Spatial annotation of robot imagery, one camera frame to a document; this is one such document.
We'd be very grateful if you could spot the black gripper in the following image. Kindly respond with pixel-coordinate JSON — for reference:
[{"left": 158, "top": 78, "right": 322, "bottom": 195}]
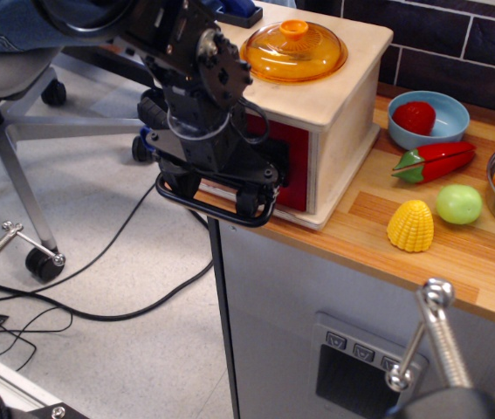
[{"left": 144, "top": 111, "right": 280, "bottom": 217}]

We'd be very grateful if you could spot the grey cabinet with panel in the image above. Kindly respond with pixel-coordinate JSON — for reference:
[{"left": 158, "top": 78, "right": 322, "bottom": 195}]
[{"left": 210, "top": 215, "right": 495, "bottom": 418}]

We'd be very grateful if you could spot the orange glass lid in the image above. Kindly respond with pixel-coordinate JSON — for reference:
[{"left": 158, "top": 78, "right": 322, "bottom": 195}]
[{"left": 240, "top": 19, "right": 348, "bottom": 84}]

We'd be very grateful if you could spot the black blue clamp handle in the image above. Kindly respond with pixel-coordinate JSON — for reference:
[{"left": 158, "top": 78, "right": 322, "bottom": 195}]
[{"left": 137, "top": 87, "right": 169, "bottom": 132}]

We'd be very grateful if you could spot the red toy chili pepper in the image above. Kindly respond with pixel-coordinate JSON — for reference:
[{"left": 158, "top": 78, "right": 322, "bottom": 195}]
[{"left": 392, "top": 141, "right": 477, "bottom": 184}]

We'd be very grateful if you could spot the person in blue jeans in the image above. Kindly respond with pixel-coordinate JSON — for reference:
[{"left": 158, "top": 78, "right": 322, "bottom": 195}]
[{"left": 0, "top": 1, "right": 86, "bottom": 53}]

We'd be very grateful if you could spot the yellow toy corn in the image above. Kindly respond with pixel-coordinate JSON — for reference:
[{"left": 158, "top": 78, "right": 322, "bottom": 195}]
[{"left": 387, "top": 200, "right": 434, "bottom": 253}]

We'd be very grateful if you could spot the red drawer with black handle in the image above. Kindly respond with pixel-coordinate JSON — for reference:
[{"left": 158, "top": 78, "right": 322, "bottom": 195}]
[{"left": 155, "top": 111, "right": 310, "bottom": 229}]

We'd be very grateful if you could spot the thick black floor cable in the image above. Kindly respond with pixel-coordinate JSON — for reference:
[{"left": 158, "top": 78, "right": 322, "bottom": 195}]
[{"left": 0, "top": 182, "right": 216, "bottom": 323}]

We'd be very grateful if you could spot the grey office chair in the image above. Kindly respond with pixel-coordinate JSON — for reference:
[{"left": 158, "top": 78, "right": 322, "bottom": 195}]
[{"left": 0, "top": 48, "right": 142, "bottom": 282}]

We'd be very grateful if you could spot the green toy apple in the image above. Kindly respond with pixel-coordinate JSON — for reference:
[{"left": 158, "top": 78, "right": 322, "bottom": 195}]
[{"left": 436, "top": 184, "right": 483, "bottom": 225}]

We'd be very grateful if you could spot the light blue bowl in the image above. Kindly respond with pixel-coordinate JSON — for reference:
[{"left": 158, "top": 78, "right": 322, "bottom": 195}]
[{"left": 388, "top": 91, "right": 470, "bottom": 150}]

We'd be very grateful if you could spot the wooden box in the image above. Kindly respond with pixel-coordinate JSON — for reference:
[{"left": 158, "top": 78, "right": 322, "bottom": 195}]
[{"left": 220, "top": 3, "right": 393, "bottom": 230}]

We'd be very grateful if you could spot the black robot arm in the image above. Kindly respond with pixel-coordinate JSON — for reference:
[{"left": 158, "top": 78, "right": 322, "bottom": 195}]
[{"left": 36, "top": 1, "right": 284, "bottom": 227}]

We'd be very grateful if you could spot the aluminium frame rail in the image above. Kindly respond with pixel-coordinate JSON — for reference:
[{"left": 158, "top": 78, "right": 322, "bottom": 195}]
[{"left": 0, "top": 362, "right": 84, "bottom": 418}]

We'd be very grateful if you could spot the red toy strawberry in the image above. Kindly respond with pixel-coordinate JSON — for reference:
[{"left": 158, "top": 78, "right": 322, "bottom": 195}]
[{"left": 392, "top": 101, "right": 437, "bottom": 135}]

